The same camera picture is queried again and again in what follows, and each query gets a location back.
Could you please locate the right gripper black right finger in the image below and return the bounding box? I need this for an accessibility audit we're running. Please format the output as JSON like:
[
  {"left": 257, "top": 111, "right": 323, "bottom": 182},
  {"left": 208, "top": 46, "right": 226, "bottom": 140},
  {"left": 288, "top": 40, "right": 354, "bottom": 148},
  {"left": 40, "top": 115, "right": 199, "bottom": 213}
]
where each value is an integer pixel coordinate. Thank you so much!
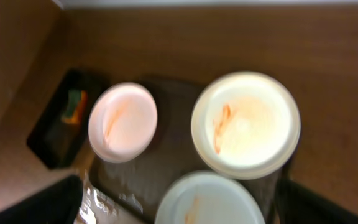
[{"left": 277, "top": 179, "right": 358, "bottom": 224}]

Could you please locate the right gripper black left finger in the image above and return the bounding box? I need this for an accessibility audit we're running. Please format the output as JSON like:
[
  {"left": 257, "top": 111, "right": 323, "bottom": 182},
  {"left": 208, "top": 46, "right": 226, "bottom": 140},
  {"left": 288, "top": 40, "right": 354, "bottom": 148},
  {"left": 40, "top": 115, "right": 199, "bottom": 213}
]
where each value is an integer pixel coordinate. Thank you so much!
[{"left": 0, "top": 175, "right": 83, "bottom": 224}]

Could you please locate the pale blue plate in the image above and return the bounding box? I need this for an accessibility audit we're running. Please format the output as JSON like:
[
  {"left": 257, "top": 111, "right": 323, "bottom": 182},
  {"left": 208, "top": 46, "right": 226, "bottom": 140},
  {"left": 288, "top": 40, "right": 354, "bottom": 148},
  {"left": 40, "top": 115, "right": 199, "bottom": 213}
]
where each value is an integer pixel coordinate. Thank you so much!
[{"left": 154, "top": 171, "right": 265, "bottom": 224}]

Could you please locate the cream white plate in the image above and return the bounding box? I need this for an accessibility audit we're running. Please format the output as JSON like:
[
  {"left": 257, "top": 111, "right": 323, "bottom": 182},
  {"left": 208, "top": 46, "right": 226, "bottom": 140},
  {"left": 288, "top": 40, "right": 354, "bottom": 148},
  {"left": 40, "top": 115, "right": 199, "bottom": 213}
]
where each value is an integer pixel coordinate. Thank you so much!
[{"left": 191, "top": 71, "right": 301, "bottom": 180}]

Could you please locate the pink plate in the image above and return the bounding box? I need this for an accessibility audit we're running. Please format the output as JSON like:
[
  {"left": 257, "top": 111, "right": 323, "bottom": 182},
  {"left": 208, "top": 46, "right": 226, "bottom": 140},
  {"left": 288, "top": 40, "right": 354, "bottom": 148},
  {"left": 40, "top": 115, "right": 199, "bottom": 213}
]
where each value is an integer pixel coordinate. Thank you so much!
[{"left": 88, "top": 82, "right": 158, "bottom": 163}]

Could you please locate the orange green scrub sponge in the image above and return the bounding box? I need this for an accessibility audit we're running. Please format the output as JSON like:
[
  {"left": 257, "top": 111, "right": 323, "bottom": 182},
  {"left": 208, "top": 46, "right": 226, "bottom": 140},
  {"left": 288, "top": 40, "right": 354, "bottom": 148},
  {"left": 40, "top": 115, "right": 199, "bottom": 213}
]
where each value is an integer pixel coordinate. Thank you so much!
[{"left": 61, "top": 89, "right": 88, "bottom": 124}]

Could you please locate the small black tray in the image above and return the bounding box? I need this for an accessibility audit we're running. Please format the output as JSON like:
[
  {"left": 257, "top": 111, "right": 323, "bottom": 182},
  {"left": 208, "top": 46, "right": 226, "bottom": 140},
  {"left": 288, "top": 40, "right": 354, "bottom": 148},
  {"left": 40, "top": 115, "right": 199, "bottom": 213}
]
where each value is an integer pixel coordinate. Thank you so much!
[{"left": 27, "top": 69, "right": 109, "bottom": 169}]

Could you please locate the brown plastic serving tray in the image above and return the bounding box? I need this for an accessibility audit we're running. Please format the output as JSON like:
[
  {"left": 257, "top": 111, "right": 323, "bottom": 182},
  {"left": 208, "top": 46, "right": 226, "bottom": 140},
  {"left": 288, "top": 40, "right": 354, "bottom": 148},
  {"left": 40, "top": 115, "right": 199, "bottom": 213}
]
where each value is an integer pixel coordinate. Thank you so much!
[{"left": 90, "top": 78, "right": 279, "bottom": 222}]

